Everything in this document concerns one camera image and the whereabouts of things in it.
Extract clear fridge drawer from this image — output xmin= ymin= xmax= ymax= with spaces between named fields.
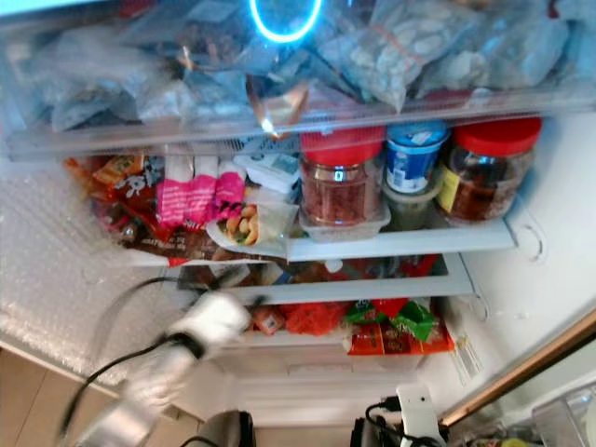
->
xmin=0 ymin=0 xmax=596 ymax=159

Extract white fridge shelf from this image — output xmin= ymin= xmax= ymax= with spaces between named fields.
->
xmin=112 ymin=216 xmax=518 ymax=266

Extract white fridge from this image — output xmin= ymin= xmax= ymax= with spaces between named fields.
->
xmin=0 ymin=0 xmax=596 ymax=429

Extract red snack packet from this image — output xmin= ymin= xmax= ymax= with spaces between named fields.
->
xmin=63 ymin=154 xmax=164 ymax=243

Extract grey frosted plastic bag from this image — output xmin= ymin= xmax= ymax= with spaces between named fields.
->
xmin=28 ymin=26 xmax=159 ymax=131

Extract pink white packet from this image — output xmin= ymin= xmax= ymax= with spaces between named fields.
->
xmin=211 ymin=158 xmax=243 ymax=220
xmin=184 ymin=156 xmax=215 ymax=224
xmin=156 ymin=156 xmax=187 ymax=229

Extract beige cabinet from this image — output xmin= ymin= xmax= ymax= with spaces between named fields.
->
xmin=0 ymin=340 xmax=94 ymax=447

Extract clear bag of nuts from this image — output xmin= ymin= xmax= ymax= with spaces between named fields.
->
xmin=205 ymin=191 xmax=299 ymax=259

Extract dark food plastic bag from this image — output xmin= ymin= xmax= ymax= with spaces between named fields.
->
xmin=140 ymin=5 xmax=322 ymax=117

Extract white printed box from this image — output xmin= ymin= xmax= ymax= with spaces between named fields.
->
xmin=233 ymin=149 xmax=304 ymax=196

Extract robot left leg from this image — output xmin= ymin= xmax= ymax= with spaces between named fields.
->
xmin=196 ymin=411 xmax=255 ymax=447

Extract robot leg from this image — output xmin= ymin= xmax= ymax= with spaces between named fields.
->
xmin=350 ymin=419 xmax=383 ymax=447
xmin=196 ymin=411 xmax=255 ymax=447

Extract orange-red plastic bag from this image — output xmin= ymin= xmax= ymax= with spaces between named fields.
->
xmin=279 ymin=303 xmax=345 ymax=336

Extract clear plastic tray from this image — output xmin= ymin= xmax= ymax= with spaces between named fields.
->
xmin=296 ymin=205 xmax=390 ymax=243

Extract red-lid jar pink contents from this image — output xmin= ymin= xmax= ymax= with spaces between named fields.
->
xmin=299 ymin=126 xmax=386 ymax=227

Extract white-framed glass shelf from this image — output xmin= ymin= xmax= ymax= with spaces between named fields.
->
xmin=177 ymin=253 xmax=476 ymax=306

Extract greenish plastic container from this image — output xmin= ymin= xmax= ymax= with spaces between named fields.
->
xmin=382 ymin=186 xmax=440 ymax=232

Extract red orange box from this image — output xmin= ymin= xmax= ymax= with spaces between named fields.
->
xmin=346 ymin=321 xmax=455 ymax=357

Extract green snack packet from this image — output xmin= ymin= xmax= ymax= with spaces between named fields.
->
xmin=345 ymin=298 xmax=439 ymax=344

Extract blue white cup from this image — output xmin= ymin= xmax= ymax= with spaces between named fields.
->
xmin=384 ymin=121 xmax=452 ymax=195

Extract robot right leg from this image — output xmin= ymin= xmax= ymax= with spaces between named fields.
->
xmin=350 ymin=419 xmax=383 ymax=447

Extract white seeds plastic bag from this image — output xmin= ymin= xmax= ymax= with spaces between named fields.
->
xmin=321 ymin=0 xmax=485 ymax=111

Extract white label sticker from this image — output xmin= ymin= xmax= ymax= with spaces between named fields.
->
xmin=452 ymin=335 xmax=485 ymax=385

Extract red-lid jar dark contents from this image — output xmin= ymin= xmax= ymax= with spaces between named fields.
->
xmin=438 ymin=117 xmax=543 ymax=224

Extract brown wooden trim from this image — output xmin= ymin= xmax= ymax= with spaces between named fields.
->
xmin=440 ymin=307 xmax=596 ymax=429

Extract pale food plastic bag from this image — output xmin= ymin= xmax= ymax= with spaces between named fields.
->
xmin=419 ymin=9 xmax=574 ymax=99

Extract clear plastic container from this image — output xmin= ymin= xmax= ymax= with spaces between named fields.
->
xmin=531 ymin=380 xmax=596 ymax=447

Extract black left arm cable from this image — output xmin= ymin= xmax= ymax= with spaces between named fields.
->
xmin=56 ymin=277 xmax=196 ymax=439

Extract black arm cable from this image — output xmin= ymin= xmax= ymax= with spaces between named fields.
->
xmin=372 ymin=396 xmax=415 ymax=447
xmin=56 ymin=277 xmax=196 ymax=439

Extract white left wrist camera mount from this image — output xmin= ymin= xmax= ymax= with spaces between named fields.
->
xmin=168 ymin=291 xmax=252 ymax=355

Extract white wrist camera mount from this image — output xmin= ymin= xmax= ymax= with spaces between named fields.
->
xmin=168 ymin=291 xmax=252 ymax=355
xmin=397 ymin=384 xmax=443 ymax=447

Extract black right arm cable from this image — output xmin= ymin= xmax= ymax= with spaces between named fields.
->
xmin=372 ymin=396 xmax=415 ymax=447

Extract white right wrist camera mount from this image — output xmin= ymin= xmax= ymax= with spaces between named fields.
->
xmin=397 ymin=384 xmax=443 ymax=447

